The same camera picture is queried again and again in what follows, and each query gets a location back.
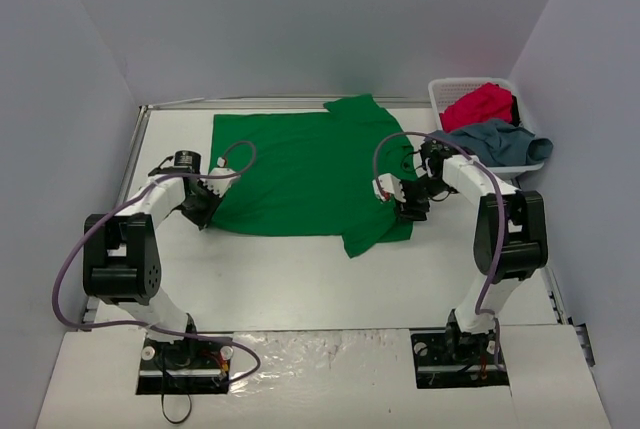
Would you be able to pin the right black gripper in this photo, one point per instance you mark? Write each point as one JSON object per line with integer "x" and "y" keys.
{"x": 411, "y": 200}

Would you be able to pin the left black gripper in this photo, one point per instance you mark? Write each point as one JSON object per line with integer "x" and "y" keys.
{"x": 203, "y": 208}

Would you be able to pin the green t shirt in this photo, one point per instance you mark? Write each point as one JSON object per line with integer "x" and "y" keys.
{"x": 312, "y": 174}

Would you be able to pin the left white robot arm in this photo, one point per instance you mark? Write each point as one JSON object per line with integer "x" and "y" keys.
{"x": 121, "y": 260}

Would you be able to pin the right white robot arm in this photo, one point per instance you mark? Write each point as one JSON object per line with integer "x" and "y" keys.
{"x": 509, "y": 240}

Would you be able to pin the grey-blue t shirt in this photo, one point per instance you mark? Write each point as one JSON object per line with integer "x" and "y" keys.
{"x": 499, "y": 144}

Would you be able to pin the pink-red t shirt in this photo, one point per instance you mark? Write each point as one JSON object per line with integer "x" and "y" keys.
{"x": 489, "y": 101}

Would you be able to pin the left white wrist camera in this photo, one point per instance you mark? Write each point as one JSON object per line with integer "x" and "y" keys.
{"x": 220, "y": 180}

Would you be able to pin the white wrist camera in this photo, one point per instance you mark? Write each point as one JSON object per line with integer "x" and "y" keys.
{"x": 220, "y": 180}
{"x": 388, "y": 187}

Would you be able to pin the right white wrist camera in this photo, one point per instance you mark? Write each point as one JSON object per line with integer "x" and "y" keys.
{"x": 388, "y": 187}

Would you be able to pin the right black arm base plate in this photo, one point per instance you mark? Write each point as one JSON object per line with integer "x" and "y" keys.
{"x": 437, "y": 367}

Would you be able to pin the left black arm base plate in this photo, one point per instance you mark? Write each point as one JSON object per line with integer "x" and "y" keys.
{"x": 186, "y": 367}

